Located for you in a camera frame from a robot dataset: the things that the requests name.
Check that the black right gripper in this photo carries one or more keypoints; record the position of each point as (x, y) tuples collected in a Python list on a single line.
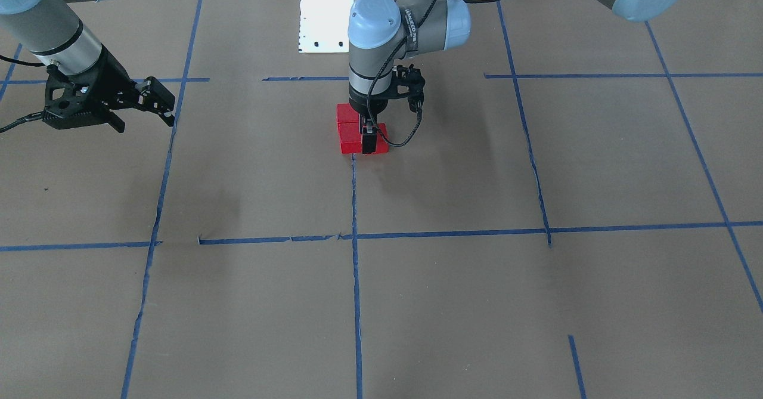
[(111, 77)]

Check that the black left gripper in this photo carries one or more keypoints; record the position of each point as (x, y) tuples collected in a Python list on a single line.
[(362, 105)]

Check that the red block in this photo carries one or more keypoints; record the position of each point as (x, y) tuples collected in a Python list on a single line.
[(381, 145), (350, 137)]

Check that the red block carried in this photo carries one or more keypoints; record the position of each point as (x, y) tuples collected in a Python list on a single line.
[(346, 114)]

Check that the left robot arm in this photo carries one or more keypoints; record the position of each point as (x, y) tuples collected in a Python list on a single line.
[(383, 31)]

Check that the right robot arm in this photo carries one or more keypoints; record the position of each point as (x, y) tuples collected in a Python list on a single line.
[(54, 34)]

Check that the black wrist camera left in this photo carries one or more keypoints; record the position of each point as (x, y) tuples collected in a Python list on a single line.
[(412, 79)]

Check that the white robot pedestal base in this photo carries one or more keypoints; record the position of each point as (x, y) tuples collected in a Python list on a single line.
[(323, 26)]

